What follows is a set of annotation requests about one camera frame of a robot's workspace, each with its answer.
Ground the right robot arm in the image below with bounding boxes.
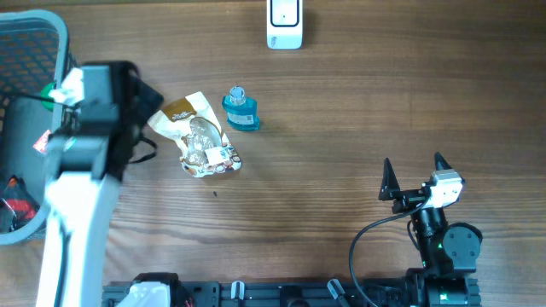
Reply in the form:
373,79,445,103
378,153,483,306

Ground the right black cable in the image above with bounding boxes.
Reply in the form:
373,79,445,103
348,196,431,307

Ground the black red snack packet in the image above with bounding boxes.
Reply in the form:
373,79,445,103
1,176,40,233

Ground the black cable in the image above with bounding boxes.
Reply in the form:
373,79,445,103
348,196,431,307
127,136,158,165

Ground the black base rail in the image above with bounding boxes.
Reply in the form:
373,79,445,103
101,272,482,307

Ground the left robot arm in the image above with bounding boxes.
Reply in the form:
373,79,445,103
36,61,163,306

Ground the green lid jar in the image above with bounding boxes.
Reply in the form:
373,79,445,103
40,82,55,112

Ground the left black cable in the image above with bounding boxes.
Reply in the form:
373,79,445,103
127,136,158,165

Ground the brown white snack pouch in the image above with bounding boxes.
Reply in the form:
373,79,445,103
148,91,242,178

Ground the small red white carton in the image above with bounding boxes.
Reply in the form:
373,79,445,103
32,130,51,154

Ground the grey plastic mesh basket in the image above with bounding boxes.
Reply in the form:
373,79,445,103
1,9,77,246

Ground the blue mouthwash bottle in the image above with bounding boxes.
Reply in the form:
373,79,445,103
222,86,260,131

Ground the white barcode scanner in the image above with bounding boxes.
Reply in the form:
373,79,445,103
266,0,303,50

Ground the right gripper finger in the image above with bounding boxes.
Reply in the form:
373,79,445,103
378,158,401,201
434,152,452,171

